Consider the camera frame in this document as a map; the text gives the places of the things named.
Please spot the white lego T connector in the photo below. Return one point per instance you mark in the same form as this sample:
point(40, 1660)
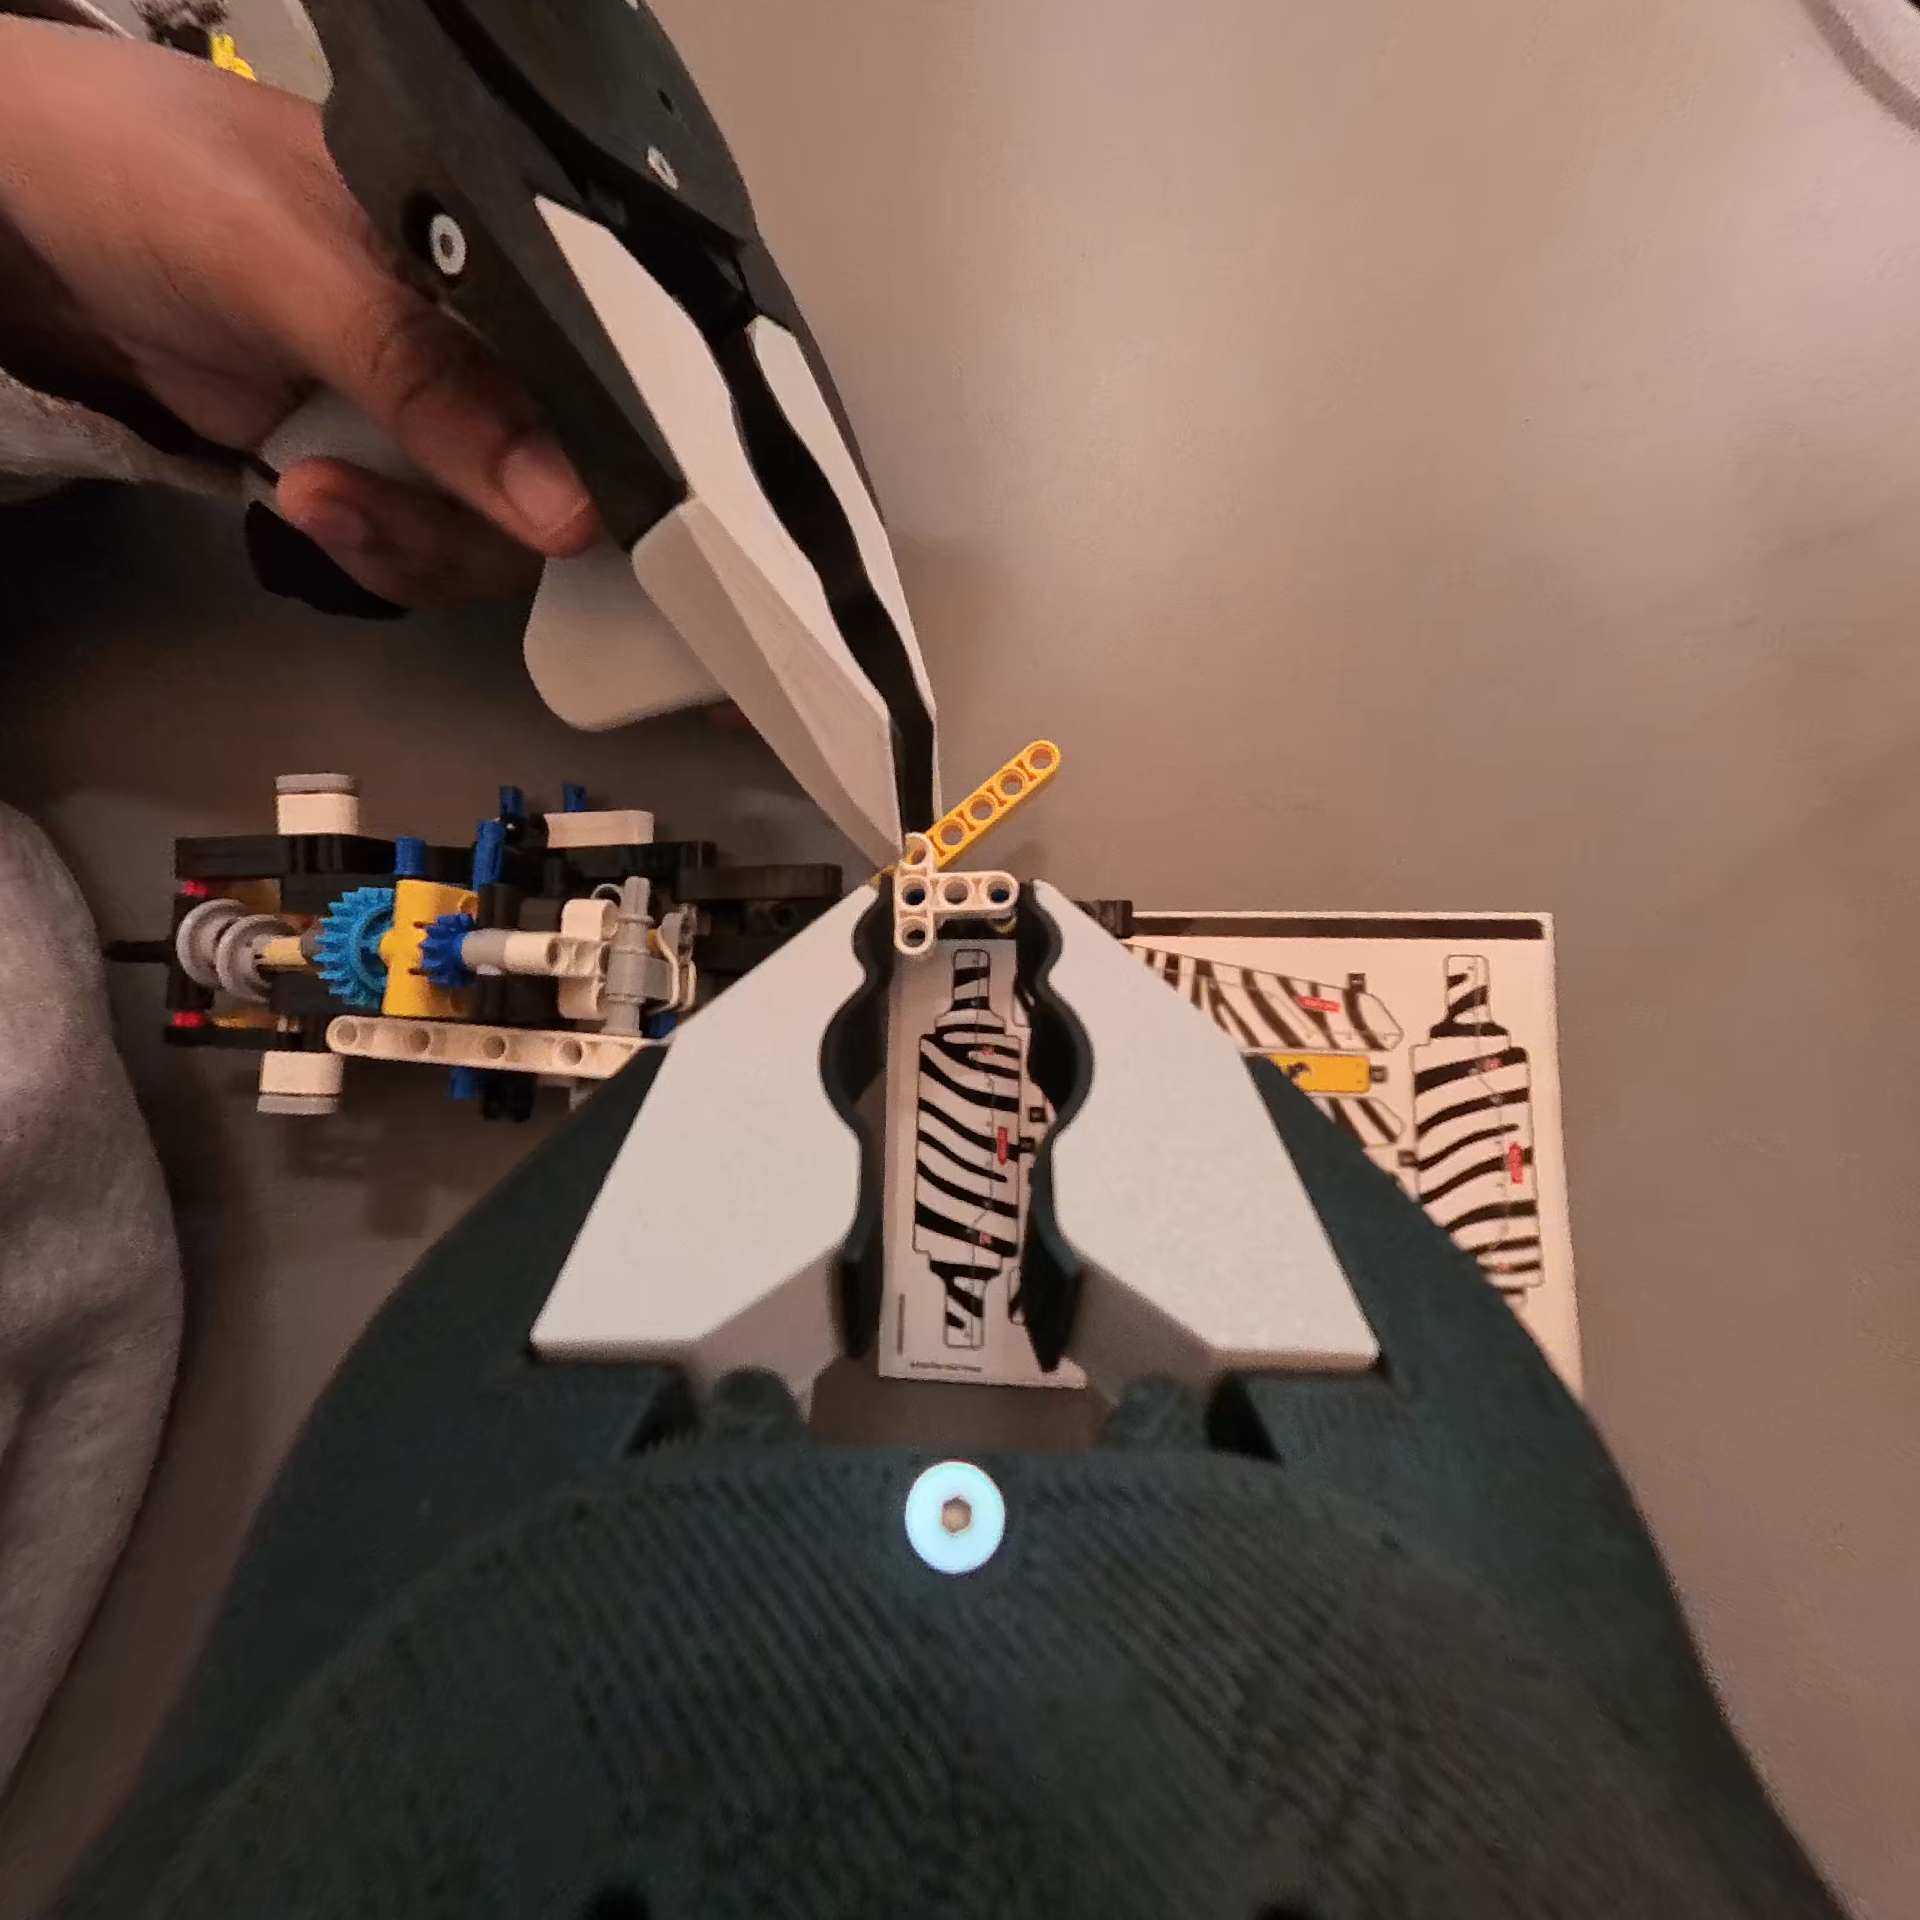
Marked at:
point(943, 893)

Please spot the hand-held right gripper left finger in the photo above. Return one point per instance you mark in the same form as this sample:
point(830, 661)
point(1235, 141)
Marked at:
point(705, 1185)

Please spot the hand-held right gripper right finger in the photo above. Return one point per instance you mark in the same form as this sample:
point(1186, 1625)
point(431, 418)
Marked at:
point(1201, 1185)

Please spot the person's left hand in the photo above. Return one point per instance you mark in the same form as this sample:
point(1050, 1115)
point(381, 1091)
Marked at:
point(184, 228)

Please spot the person's grey sweatshirt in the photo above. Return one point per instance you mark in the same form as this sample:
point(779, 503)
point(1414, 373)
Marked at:
point(73, 1275)

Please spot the white monitor stand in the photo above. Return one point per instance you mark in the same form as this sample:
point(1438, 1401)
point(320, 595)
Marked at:
point(1882, 40)

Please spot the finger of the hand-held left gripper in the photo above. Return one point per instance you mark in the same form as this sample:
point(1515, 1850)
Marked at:
point(867, 524)
point(747, 614)

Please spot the lego vehicle chassis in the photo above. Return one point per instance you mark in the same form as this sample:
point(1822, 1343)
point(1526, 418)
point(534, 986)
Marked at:
point(431, 950)

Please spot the zebra striped sticker sheet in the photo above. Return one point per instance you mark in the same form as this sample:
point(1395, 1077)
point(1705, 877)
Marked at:
point(1515, 990)

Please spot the yellow lego beam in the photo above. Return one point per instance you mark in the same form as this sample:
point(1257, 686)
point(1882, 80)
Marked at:
point(1000, 787)

